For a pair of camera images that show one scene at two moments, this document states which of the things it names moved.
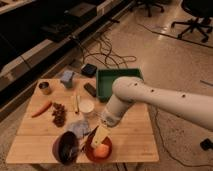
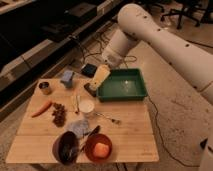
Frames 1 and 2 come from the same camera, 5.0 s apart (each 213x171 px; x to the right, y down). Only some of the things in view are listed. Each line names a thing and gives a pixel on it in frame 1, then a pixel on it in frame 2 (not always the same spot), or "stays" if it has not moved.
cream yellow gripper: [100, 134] to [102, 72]
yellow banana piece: [75, 103] stays
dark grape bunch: [59, 114] stays
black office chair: [202, 10] to [189, 7]
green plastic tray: [105, 80] stays
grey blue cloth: [79, 128] stays
